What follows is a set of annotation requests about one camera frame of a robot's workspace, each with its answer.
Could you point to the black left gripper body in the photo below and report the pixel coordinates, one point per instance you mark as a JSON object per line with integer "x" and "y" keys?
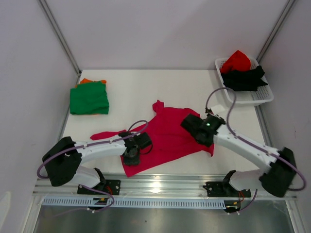
{"x": 133, "y": 159}

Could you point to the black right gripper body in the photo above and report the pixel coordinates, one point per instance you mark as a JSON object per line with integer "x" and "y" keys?
{"x": 190, "y": 124}

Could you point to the pink t shirt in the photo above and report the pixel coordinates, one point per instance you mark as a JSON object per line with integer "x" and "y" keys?
{"x": 170, "y": 140}

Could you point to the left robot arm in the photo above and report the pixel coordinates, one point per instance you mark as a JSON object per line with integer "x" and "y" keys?
{"x": 64, "y": 163}

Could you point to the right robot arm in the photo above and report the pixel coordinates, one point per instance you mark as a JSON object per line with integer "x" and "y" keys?
{"x": 275, "y": 168}

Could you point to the black t shirt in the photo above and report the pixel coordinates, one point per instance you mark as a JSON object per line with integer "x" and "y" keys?
{"x": 244, "y": 81}

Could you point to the green folded t shirt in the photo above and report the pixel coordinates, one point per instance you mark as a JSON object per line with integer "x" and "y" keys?
{"x": 89, "y": 99}

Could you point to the red t shirt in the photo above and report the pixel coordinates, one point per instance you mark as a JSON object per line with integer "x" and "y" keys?
{"x": 237, "y": 61}

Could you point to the orange folded t shirt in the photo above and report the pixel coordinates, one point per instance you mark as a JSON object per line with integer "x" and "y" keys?
{"x": 84, "y": 81}

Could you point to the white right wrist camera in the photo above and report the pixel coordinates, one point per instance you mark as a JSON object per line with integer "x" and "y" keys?
{"x": 216, "y": 109}

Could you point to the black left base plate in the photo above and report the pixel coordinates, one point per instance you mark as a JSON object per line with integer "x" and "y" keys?
{"x": 111, "y": 187}

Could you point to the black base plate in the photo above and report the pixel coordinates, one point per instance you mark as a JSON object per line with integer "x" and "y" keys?
{"x": 220, "y": 189}
{"x": 111, "y": 187}

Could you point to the aluminium front rail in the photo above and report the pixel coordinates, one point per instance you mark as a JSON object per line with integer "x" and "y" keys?
{"x": 141, "y": 186}

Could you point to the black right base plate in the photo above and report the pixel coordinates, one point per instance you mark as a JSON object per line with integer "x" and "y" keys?
{"x": 220, "y": 189}

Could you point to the white slotted cable duct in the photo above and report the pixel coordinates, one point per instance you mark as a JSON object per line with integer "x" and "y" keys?
{"x": 136, "y": 203}

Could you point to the right aluminium corner post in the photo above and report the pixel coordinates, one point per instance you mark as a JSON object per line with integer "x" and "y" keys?
{"x": 289, "y": 6}

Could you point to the aluminium corner post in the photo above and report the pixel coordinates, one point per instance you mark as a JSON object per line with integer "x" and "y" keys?
{"x": 289, "y": 6}
{"x": 59, "y": 35}

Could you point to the left aluminium corner post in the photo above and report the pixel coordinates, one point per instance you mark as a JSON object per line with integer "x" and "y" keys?
{"x": 59, "y": 35}

